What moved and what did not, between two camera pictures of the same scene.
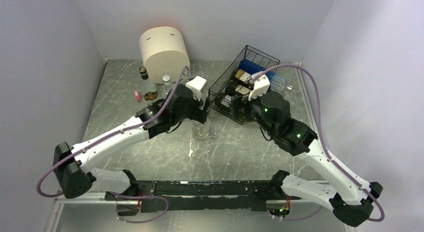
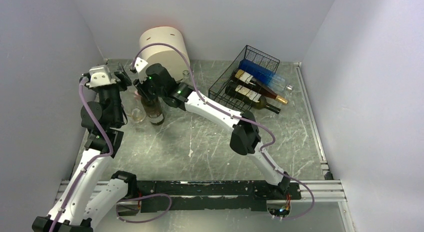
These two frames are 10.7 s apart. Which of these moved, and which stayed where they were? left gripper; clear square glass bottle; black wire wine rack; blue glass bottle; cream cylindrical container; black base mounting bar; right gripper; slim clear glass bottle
Moved: clear square glass bottle; right gripper; left gripper; slim clear glass bottle
Stayed: blue glass bottle; cream cylindrical container; black base mounting bar; black wire wine rack
